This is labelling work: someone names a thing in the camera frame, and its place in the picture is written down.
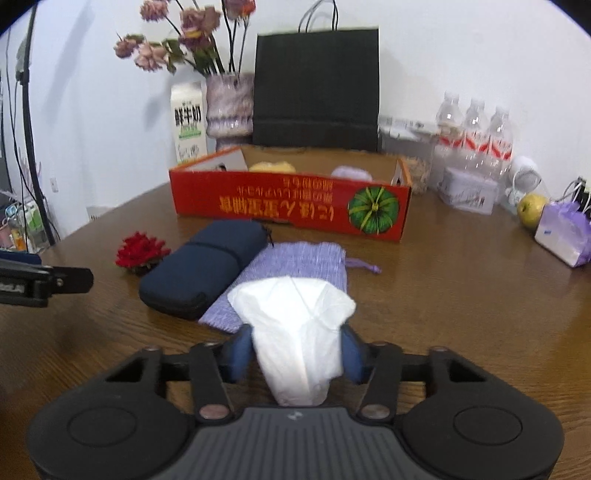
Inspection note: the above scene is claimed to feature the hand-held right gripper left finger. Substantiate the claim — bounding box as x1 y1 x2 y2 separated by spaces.
104 323 256 423

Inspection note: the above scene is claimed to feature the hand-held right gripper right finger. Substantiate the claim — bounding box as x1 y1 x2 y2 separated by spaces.
341 323 488 423

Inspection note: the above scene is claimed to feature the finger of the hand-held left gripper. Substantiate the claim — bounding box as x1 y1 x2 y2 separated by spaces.
0 264 94 296
0 250 45 267

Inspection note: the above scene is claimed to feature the white tissue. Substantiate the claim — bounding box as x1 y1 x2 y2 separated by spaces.
228 275 357 407

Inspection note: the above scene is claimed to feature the red artificial flower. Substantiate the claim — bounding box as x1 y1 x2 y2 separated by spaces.
115 232 171 276

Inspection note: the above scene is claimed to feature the navy zip case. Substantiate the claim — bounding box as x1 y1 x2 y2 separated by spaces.
139 220 273 319

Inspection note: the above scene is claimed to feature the purple drawstring pouch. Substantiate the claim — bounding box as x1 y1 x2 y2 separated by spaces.
198 241 383 334

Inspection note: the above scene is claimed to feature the orange cardboard box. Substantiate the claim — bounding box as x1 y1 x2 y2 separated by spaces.
168 144 413 244

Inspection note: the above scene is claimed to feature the lilac fluffy cloth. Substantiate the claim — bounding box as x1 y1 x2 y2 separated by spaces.
331 165 373 182

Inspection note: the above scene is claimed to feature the cluttered storage rack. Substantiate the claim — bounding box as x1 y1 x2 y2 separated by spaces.
0 189 47 252

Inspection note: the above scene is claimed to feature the black lamp stand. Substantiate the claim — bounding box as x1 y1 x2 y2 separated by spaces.
16 4 56 252

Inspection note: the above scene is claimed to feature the yellow white plush toy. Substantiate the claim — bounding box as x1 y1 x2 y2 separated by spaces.
249 160 295 174

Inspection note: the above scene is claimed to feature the white green milk carton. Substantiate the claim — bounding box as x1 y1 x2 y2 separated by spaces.
170 82 207 166

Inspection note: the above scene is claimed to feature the clear container of seeds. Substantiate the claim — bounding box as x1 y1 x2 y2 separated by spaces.
379 129 435 195

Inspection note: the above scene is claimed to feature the grey printed tin box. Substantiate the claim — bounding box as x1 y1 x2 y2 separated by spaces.
438 166 500 215

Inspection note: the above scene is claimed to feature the yellow green apple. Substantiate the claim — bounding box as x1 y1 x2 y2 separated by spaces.
516 194 550 230

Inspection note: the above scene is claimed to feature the mottled purple ceramic vase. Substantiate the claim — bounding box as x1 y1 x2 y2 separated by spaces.
205 73 256 153

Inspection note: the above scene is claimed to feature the white flat carton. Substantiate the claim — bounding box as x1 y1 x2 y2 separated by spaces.
379 116 437 136

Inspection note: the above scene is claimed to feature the purple tissue pack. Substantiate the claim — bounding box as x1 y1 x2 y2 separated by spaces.
534 200 591 268

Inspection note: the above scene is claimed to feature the small white fan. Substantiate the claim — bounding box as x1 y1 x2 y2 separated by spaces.
505 155 542 206

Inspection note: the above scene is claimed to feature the black paper bag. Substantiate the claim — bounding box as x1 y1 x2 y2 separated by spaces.
252 0 380 153

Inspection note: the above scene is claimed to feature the dried pink rose bouquet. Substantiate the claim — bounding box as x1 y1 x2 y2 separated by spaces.
115 0 257 77

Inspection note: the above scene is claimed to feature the white charging cable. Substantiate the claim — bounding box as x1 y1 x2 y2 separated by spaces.
558 178 591 208

